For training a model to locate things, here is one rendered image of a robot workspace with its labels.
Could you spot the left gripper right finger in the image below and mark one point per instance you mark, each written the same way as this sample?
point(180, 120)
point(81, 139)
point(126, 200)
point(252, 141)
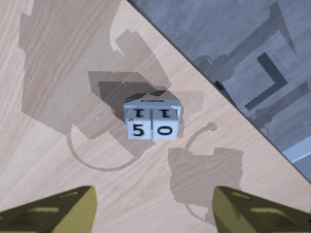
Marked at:
point(236, 211)

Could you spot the white rectangular tray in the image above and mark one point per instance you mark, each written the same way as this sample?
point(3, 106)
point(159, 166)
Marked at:
point(152, 104)

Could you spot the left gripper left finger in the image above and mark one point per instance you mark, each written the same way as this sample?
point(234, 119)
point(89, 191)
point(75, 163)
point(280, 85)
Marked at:
point(71, 211)

